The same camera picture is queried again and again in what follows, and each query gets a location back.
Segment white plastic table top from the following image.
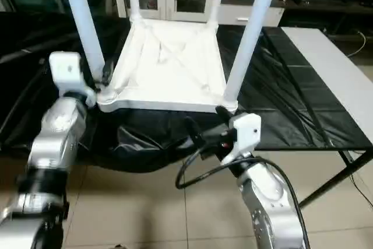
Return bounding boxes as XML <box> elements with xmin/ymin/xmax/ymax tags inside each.
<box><xmin>96</xmin><ymin>17</ymin><xmax>239</xmax><ymax>114</ymax></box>

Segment black work mat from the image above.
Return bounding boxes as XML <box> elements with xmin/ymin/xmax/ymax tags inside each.
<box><xmin>0</xmin><ymin>9</ymin><xmax>373</xmax><ymax>174</ymax></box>

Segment white drawer unit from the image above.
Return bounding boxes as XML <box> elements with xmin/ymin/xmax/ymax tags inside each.
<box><xmin>220</xmin><ymin>5</ymin><xmax>286</xmax><ymax>27</ymax></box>

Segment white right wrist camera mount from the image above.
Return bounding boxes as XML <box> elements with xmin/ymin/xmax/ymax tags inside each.
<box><xmin>220</xmin><ymin>113</ymin><xmax>262</xmax><ymax>166</ymax></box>

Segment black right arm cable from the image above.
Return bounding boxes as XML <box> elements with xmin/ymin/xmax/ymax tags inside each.
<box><xmin>174</xmin><ymin>146</ymin><xmax>309</xmax><ymax>249</ymax></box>

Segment black metal table frame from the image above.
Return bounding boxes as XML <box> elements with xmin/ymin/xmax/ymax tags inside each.
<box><xmin>298</xmin><ymin>136</ymin><xmax>373</xmax><ymax>209</ymax></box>

